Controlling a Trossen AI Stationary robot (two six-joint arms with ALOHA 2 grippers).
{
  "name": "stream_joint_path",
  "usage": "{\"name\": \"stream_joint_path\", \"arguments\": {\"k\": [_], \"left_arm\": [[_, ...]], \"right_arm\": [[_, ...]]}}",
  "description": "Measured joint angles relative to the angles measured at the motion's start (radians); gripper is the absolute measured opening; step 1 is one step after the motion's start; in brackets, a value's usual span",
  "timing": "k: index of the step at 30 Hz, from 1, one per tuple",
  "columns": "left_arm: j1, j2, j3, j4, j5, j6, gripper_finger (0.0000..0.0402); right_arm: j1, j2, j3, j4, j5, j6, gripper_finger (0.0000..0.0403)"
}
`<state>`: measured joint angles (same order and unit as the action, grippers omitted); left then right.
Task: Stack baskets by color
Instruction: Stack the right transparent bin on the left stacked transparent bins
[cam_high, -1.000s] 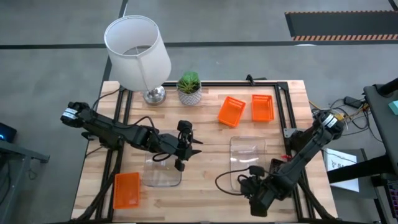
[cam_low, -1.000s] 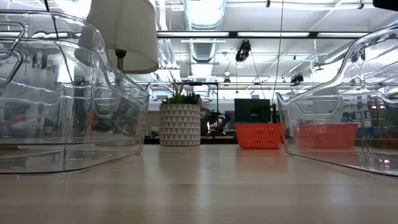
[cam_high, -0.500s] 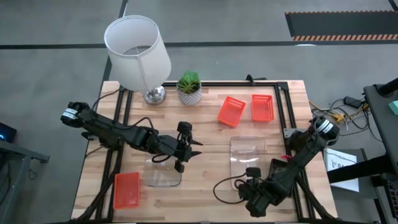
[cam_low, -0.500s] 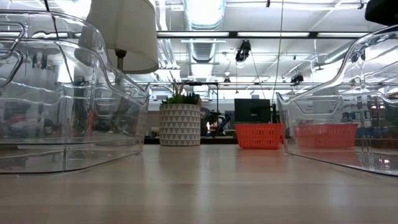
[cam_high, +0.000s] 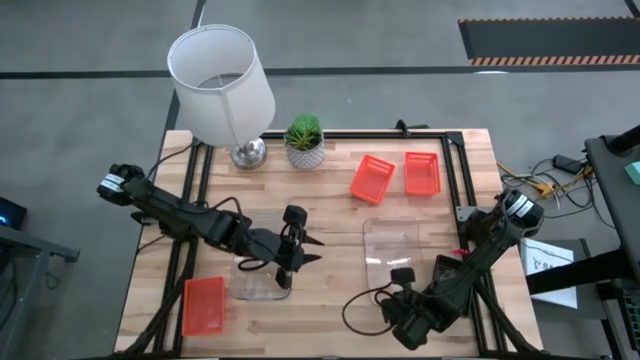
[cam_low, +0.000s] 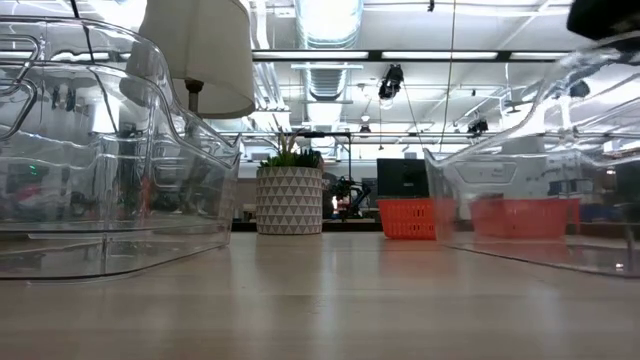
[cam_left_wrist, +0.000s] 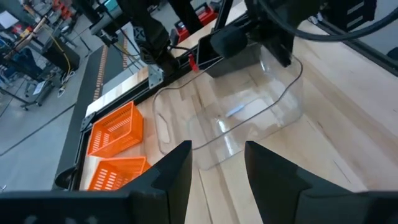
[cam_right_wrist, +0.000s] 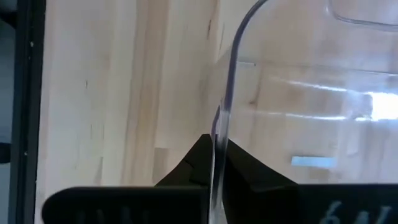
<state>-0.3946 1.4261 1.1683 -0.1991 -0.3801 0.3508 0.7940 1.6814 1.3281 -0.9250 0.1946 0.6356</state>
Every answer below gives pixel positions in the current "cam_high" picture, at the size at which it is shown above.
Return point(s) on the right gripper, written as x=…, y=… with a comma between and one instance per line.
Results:
x=417, y=325

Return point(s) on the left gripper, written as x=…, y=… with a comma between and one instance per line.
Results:
x=272, y=250

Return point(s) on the clear plastic stackable bin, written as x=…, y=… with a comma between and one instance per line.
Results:
x=390, y=240
x=260, y=287

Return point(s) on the orange plastic basket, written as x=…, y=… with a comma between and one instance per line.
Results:
x=422, y=175
x=202, y=307
x=372, y=180

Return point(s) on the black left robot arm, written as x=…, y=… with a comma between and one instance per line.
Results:
x=170, y=207

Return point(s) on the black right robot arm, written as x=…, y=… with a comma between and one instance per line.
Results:
x=480, y=260

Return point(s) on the black plastic basket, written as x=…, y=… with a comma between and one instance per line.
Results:
x=445, y=265

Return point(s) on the succulent in triangle-patterned pot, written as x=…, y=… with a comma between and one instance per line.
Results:
x=305, y=155

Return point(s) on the silver table lamp white shade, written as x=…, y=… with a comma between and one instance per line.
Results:
x=235, y=115

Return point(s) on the white paper sheet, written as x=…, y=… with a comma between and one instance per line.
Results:
x=545, y=280

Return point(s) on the black clamp knob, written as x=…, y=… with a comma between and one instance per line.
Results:
x=405, y=127

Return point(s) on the black power adapter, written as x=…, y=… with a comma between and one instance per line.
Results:
x=567, y=164

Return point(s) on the black slotted rack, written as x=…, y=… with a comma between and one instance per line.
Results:
x=631, y=320

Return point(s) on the black side desk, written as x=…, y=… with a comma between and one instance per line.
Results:
x=615, y=190

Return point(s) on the gray desk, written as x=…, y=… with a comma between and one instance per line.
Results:
x=30, y=250

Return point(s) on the teal box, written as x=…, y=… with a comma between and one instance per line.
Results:
x=634, y=172

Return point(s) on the black device blue light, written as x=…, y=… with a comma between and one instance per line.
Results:
x=11, y=212

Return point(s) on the black mat hazard striped edge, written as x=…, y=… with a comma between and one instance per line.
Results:
x=550, y=40

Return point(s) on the black aluminium rig frame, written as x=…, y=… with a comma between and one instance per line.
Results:
x=448, y=170

